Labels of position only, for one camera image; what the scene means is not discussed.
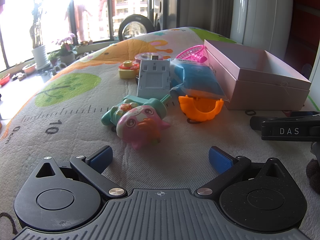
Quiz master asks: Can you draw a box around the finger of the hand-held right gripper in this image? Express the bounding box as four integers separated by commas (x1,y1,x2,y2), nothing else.
285,110,320,117
250,115,320,141

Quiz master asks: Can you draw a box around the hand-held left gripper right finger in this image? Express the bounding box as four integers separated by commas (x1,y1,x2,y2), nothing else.
196,146,287,202

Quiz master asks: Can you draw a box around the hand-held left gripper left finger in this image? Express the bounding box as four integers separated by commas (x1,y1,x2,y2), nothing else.
35,145,128,202

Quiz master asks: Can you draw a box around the pink cardboard box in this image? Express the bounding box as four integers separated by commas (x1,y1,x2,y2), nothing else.
204,39,312,111

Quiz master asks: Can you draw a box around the teal plastic toy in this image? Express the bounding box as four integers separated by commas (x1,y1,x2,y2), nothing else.
101,94,173,127

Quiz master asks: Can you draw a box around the pink cat toy figure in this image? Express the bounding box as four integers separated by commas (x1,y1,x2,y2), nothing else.
116,106,171,151

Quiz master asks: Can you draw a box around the orange plastic toy piece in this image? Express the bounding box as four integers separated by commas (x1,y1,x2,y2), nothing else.
178,94,224,123

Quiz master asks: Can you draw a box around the blue plastic packet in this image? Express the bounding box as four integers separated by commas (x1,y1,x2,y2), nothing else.
167,58,230,102

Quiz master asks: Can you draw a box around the grey-blue usb charger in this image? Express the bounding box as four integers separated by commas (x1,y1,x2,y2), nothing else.
136,59,172,98

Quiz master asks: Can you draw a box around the pink plastic toy basket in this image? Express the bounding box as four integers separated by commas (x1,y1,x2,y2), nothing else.
175,45,208,64

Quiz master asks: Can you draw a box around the printed play mat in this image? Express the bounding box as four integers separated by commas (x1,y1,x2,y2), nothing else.
0,26,320,240

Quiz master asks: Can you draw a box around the yellow red toy stamp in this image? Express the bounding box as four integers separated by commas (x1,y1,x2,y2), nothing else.
118,60,138,79

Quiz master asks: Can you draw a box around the red-brown door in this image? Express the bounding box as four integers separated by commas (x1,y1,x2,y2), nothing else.
287,0,320,64

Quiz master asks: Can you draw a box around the white cabinet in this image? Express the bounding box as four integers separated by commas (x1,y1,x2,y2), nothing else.
230,0,304,53

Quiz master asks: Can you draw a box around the small potted plant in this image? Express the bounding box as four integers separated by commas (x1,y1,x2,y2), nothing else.
47,52,60,66

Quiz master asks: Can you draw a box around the round pink tin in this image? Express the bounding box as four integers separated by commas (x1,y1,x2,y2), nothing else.
134,52,163,64

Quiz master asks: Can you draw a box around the shallow pink plant bowl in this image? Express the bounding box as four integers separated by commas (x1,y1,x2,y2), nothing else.
22,63,37,75

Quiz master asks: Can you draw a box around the pink flowering plant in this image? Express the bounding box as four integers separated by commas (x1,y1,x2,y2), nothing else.
52,33,78,65

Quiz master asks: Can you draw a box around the grey curtain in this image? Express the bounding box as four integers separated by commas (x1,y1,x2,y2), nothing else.
175,0,234,39

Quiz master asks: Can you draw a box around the black wheel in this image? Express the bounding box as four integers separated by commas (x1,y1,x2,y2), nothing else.
118,14,156,42

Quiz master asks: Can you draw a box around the grey appliance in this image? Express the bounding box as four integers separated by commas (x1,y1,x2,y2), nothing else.
152,0,177,32

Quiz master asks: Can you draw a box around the tall green plant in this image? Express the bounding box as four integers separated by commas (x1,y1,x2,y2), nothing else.
25,0,54,48

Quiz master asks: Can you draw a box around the black window frame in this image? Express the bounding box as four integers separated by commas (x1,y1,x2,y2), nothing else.
0,0,154,73

